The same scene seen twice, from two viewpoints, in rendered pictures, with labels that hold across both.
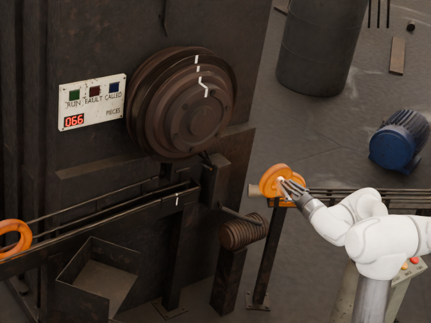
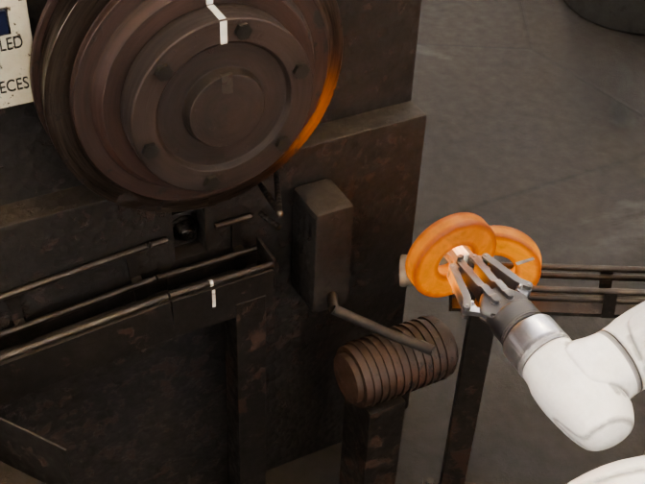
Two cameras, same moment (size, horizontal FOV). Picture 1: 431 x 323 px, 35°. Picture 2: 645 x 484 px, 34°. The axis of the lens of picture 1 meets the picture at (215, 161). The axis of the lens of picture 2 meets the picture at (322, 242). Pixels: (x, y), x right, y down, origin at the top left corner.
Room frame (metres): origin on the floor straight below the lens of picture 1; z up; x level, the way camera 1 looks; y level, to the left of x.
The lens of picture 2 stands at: (1.05, -0.35, 1.92)
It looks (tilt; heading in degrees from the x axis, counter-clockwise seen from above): 40 degrees down; 13
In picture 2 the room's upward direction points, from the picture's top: 3 degrees clockwise
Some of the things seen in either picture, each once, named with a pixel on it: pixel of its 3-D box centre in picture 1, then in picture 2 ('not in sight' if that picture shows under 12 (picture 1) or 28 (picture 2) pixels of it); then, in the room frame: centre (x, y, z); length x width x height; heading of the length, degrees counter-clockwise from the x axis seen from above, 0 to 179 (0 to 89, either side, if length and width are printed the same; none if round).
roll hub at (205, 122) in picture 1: (199, 118); (220, 102); (2.25, 0.09, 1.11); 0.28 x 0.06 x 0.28; 132
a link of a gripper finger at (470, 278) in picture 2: (288, 191); (476, 286); (2.28, -0.31, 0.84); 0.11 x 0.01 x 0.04; 43
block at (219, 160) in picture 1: (214, 181); (320, 245); (2.49, -0.01, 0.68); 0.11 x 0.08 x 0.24; 42
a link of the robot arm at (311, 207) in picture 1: (313, 211); (536, 345); (2.19, -0.41, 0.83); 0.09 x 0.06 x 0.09; 131
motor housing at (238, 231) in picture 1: (236, 264); (388, 429); (2.44, -0.18, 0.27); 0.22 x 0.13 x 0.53; 132
